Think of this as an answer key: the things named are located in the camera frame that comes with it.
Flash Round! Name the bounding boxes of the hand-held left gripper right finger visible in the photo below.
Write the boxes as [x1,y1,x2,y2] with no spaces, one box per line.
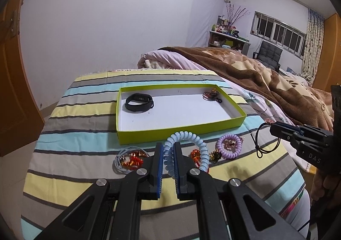
[173,142,307,240]

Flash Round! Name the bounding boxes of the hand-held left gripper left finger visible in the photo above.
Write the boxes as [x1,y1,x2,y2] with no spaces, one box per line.
[33,142,163,240]

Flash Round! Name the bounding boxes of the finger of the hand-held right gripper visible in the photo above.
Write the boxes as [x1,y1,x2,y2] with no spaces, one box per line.
[277,122,333,136]
[270,124,329,146]

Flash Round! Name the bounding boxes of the black hair tie pink charm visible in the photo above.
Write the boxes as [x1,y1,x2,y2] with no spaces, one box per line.
[255,119,280,159]

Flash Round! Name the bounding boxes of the red orange knotted bracelet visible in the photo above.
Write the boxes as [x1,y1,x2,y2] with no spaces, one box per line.
[190,149,210,174]
[123,151,144,170]

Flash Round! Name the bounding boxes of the light blue spiral hair tie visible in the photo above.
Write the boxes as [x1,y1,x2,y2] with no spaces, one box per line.
[163,131,210,176]

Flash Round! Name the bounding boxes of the gold bead dark hair tie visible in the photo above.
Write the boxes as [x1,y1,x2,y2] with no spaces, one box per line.
[208,150,223,163]

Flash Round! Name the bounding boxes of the grey hair tie gold charm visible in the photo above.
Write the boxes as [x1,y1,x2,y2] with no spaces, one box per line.
[112,147,150,174]

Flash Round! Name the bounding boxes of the purple spiral hair tie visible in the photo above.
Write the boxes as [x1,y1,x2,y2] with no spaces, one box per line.
[216,134,244,160]

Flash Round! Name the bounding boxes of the yellow-green shallow box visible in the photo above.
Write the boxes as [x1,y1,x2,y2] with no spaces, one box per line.
[116,84,247,145]

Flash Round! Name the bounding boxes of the black fitness band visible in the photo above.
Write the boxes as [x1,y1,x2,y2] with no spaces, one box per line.
[125,93,155,111]

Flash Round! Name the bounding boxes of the brown beaded hair tie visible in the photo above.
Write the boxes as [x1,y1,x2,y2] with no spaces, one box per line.
[202,90,223,104]

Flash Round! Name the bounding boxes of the person's right hand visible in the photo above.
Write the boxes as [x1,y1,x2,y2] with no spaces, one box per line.
[311,169,341,209]

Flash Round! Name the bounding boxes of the brown floral blanket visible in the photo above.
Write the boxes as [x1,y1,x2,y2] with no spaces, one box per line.
[157,46,335,134]

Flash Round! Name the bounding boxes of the black chair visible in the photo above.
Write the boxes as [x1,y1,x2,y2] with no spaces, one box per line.
[253,41,283,71]

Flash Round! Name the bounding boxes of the orange wooden wardrobe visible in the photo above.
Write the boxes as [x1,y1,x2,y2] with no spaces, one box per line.
[313,13,341,94]

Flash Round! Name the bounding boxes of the floral curtain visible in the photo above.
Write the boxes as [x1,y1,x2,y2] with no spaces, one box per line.
[301,8,324,86]

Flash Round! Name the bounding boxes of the window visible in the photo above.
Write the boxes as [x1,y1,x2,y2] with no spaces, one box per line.
[250,11,307,56]

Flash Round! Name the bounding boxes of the wooden shelf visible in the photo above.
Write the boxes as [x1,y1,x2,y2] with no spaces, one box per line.
[208,29,252,55]

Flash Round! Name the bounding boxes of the row of bottles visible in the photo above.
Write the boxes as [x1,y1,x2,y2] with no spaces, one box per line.
[212,15,240,38]

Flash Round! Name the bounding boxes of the purple flower branches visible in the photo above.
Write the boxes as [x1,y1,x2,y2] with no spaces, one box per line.
[226,3,249,27]

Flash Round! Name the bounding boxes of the wooden door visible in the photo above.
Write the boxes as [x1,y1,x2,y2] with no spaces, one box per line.
[0,0,46,158]

